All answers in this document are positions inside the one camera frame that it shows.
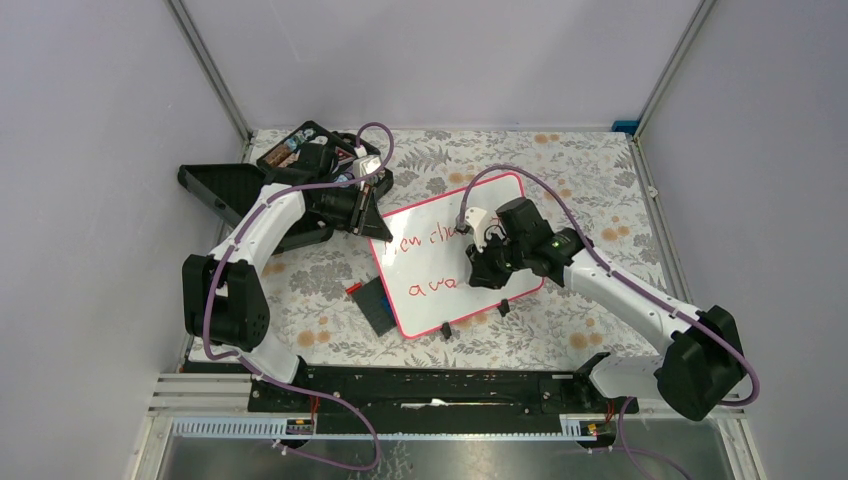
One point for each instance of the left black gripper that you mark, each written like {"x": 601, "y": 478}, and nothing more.
{"x": 367, "y": 219}

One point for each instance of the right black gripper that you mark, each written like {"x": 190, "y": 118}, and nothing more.
{"x": 483, "y": 273}

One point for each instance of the red marker cap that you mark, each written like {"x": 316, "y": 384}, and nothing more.
{"x": 353, "y": 288}

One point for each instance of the pink framed whiteboard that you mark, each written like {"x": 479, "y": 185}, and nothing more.
{"x": 425, "y": 271}

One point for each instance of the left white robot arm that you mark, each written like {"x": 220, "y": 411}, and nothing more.
{"x": 224, "y": 303}

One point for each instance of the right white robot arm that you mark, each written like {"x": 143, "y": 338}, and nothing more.
{"x": 698, "y": 359}

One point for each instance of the dark grey lego baseplate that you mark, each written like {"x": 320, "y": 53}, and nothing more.
{"x": 373, "y": 302}

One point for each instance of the black poker chip case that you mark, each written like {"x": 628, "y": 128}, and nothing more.
{"x": 225, "y": 192}

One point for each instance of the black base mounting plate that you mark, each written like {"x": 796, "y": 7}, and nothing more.
{"x": 439, "y": 401}

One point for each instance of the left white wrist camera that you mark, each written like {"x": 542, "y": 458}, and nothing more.
{"x": 365, "y": 167}

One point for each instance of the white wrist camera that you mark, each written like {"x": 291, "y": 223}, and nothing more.
{"x": 365, "y": 167}
{"x": 475, "y": 221}

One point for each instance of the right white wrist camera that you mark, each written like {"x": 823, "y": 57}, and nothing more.
{"x": 475, "y": 221}

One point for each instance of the blue corner bracket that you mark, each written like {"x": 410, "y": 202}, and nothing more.
{"x": 628, "y": 127}

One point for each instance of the aluminium frame rail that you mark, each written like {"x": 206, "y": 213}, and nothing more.
{"x": 210, "y": 70}

